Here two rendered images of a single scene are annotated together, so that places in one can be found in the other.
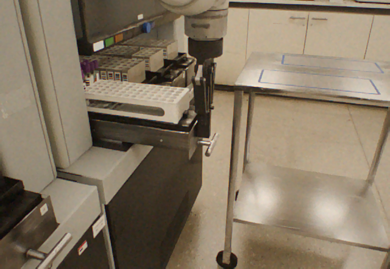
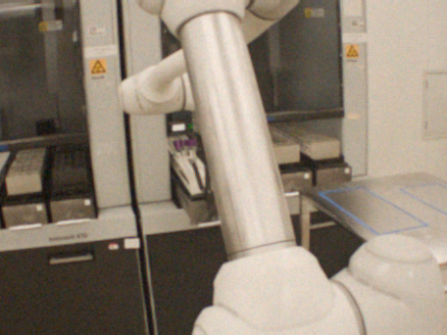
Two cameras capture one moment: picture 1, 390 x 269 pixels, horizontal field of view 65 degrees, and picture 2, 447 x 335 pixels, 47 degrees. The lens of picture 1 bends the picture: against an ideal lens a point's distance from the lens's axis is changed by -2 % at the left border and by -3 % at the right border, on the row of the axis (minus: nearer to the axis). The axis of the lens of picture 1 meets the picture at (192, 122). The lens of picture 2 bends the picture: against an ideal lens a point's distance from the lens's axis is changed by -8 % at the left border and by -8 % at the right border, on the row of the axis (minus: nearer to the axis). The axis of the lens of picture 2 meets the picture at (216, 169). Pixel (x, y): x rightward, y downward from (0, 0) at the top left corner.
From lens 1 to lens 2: 1.32 m
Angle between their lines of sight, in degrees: 57
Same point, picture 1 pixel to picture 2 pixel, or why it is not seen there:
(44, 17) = not seen: hidden behind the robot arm
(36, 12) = not seen: hidden behind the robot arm
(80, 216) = (115, 225)
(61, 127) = (138, 173)
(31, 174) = (109, 192)
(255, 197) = not seen: outside the picture
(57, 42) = (145, 120)
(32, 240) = (76, 214)
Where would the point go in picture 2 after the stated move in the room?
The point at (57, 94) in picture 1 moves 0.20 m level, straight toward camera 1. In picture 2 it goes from (139, 152) to (94, 167)
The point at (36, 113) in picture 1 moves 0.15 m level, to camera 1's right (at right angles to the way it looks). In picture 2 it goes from (120, 159) to (138, 167)
